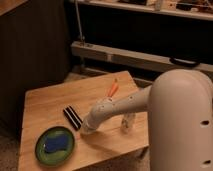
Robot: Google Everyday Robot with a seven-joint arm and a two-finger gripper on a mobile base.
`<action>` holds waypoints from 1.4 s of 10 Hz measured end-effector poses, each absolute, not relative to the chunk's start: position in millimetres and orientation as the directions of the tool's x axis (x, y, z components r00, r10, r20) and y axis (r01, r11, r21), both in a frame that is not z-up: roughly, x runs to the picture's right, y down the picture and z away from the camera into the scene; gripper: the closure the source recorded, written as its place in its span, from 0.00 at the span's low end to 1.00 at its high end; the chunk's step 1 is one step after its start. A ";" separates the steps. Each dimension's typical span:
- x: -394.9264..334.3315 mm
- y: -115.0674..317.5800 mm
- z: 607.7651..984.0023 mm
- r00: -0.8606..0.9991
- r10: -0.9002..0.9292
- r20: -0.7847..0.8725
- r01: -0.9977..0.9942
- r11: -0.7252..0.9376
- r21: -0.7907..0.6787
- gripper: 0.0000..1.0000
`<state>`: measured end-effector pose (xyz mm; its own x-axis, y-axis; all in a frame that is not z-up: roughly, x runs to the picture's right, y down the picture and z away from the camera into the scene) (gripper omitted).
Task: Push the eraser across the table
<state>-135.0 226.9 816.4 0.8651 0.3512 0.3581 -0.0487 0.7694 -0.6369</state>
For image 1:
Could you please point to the black striped eraser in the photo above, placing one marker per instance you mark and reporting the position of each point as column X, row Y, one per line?
column 73, row 118

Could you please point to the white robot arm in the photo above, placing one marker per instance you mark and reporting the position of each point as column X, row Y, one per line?
column 179, row 108

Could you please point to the orange carrot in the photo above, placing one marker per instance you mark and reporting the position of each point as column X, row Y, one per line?
column 113, row 88

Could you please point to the white patterned bottle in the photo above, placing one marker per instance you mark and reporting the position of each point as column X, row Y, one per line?
column 127, row 122

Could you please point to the blue sponge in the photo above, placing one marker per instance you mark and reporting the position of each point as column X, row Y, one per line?
column 57, row 143

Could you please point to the green plate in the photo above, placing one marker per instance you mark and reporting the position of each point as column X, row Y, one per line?
column 58, row 157

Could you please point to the metal vertical pole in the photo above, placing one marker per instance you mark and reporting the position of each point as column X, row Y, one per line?
column 79, row 23

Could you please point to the wooden shelf with clutter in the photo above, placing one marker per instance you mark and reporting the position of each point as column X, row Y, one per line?
column 156, row 7

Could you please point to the black handle loop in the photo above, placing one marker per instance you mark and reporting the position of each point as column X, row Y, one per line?
column 184, row 63

